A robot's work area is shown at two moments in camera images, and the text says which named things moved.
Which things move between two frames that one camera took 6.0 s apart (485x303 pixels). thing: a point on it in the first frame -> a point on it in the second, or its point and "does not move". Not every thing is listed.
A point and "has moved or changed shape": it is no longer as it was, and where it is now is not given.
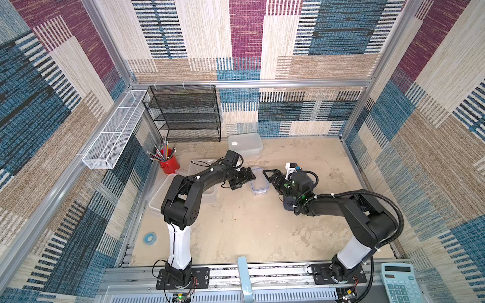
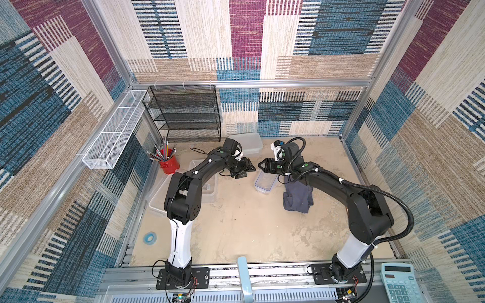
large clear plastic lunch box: (196, 166) does not move
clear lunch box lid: (156, 201) does not move
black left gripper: (245, 172) -> (247, 167)
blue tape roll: (149, 238) does not move
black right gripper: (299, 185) -> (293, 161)
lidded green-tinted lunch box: (247, 144) does not move
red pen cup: (168, 162) does not move
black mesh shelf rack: (189, 112) does not move
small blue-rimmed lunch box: (261, 185) has moved or changed shape
